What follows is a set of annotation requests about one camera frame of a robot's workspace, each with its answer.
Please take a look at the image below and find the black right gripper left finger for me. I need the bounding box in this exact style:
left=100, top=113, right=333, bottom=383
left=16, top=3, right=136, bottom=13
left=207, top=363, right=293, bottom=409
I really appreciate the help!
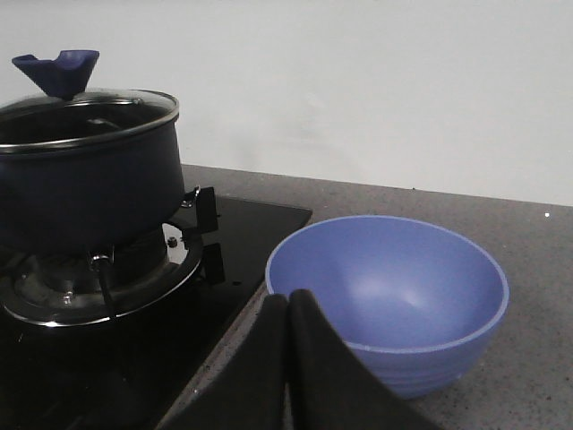
left=163, top=295, right=287, bottom=429

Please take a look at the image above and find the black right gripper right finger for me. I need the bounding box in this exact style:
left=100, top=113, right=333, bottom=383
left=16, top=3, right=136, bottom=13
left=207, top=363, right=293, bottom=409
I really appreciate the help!
left=288, top=289, right=439, bottom=429

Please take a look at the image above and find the glass lid with blue knob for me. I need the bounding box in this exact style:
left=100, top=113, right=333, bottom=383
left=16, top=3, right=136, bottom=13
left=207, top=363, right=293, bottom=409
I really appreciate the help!
left=1, top=49, right=179, bottom=154

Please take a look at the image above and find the dark blue cooking pot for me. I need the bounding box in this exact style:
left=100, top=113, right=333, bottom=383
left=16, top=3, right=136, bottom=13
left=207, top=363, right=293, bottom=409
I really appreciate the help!
left=0, top=107, right=187, bottom=248

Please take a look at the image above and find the black glass gas stove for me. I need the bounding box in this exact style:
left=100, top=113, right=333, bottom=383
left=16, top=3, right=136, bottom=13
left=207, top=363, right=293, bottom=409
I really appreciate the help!
left=1, top=197, right=311, bottom=429

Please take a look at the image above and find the blue plastic bowl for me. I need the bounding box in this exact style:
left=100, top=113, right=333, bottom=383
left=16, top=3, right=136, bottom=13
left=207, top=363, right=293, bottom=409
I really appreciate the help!
left=265, top=215, right=509, bottom=399

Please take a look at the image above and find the steel gas burner ring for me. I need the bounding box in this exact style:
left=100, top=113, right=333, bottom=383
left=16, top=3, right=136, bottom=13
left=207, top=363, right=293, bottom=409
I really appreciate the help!
left=0, top=185, right=225, bottom=331

